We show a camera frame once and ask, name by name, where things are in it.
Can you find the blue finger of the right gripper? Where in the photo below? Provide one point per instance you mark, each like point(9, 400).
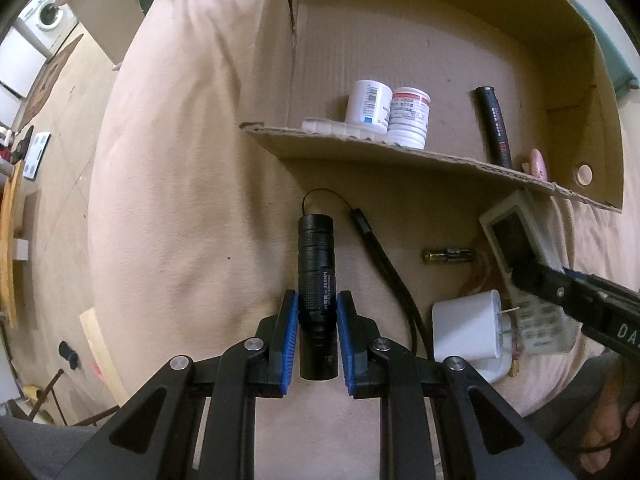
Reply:
point(546, 283)
point(581, 276)

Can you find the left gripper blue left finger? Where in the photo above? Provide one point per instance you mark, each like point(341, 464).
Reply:
point(279, 334)

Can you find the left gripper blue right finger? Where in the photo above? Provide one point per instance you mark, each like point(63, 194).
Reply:
point(362, 375)

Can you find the white remote control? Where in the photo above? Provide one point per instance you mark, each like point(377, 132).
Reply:
point(524, 250)

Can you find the black flashlight with lanyard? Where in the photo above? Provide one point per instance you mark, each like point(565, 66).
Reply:
point(317, 296)

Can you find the white power adapter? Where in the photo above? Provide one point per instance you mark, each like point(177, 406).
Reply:
point(474, 328)

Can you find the pink small bottle gold cap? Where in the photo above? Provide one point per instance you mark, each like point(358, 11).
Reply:
point(516, 344)

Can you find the pink rounded toy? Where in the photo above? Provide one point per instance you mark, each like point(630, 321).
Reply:
point(535, 166)

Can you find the black gold AA battery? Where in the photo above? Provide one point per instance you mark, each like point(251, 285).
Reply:
point(449, 255)

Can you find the beige bed blanket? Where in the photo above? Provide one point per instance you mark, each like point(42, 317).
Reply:
point(192, 230)

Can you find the black cylindrical tube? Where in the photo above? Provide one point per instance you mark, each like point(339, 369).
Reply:
point(494, 127)

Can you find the white pill organizer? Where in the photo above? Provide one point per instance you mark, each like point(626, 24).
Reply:
point(342, 129)

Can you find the cardboard box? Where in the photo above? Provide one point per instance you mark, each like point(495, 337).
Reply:
point(541, 56)

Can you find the white bottle red label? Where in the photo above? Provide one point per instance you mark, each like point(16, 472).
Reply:
point(409, 112)

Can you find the white bottle blue label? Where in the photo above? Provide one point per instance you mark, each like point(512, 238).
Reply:
point(369, 105)

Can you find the wooden chair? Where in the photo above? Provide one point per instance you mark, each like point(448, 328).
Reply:
point(11, 195)

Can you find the white bathroom scale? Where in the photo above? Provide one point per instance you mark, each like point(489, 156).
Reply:
point(37, 147)

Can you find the white cabinet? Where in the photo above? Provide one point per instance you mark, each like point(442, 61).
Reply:
point(112, 24)

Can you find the washing machine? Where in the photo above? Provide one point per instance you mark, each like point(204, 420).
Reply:
point(46, 25)

